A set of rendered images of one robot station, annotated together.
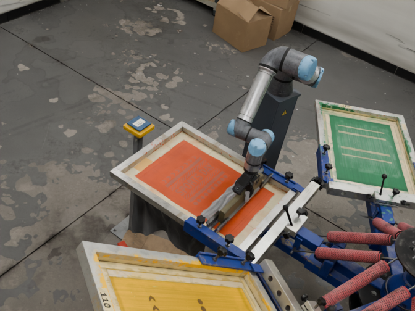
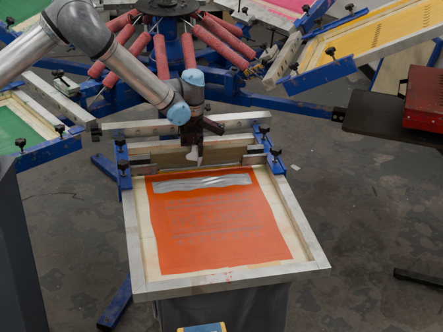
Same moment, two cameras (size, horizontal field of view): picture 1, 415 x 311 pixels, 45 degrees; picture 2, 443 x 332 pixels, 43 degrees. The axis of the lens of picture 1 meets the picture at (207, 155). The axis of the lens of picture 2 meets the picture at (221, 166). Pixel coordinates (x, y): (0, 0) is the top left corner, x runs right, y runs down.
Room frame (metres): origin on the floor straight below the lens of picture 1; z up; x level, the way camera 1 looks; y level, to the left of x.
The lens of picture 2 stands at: (2.81, 1.15, 2.17)
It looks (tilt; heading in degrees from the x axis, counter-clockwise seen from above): 34 degrees down; 228
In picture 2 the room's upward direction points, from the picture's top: 2 degrees clockwise
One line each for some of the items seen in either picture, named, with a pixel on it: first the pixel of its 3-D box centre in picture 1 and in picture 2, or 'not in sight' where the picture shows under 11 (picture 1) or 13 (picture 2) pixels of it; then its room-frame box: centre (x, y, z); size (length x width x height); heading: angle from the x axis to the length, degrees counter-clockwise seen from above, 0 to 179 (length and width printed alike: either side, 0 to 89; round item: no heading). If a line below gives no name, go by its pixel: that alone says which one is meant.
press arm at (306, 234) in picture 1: (303, 236); not in sight; (1.54, -0.51, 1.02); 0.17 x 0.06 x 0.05; 61
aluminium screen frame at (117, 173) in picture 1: (205, 182); (209, 201); (1.82, -0.02, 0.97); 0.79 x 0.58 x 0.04; 61
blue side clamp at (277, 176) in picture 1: (272, 178); (122, 168); (1.94, -0.36, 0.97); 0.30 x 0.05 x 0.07; 61
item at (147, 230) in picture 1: (168, 229); not in sight; (1.66, 0.13, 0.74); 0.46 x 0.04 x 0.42; 61
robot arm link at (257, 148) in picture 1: (255, 151); (192, 87); (1.74, -0.21, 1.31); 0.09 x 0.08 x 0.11; 160
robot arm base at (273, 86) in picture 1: (281, 82); not in sight; (2.45, -0.34, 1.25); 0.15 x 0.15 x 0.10
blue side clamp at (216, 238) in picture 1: (212, 239); (268, 155); (1.46, -0.10, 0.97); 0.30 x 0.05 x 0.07; 61
